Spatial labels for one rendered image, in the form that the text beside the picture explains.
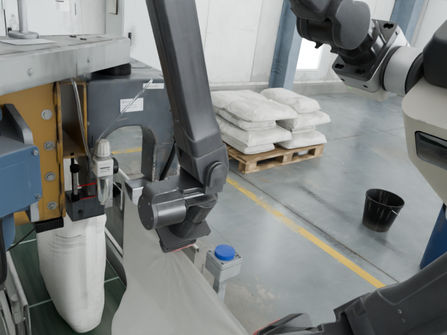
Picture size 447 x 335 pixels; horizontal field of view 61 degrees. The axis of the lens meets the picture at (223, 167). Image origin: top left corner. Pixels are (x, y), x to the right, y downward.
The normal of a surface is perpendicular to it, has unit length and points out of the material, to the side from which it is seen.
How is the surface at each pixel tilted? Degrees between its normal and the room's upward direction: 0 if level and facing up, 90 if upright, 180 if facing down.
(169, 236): 28
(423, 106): 40
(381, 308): 99
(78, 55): 90
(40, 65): 90
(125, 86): 90
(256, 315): 0
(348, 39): 91
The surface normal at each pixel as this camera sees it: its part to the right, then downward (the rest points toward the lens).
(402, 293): -0.97, 0.12
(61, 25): 0.59, 0.40
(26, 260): 0.13, -0.90
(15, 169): 0.87, 0.30
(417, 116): -0.41, -0.59
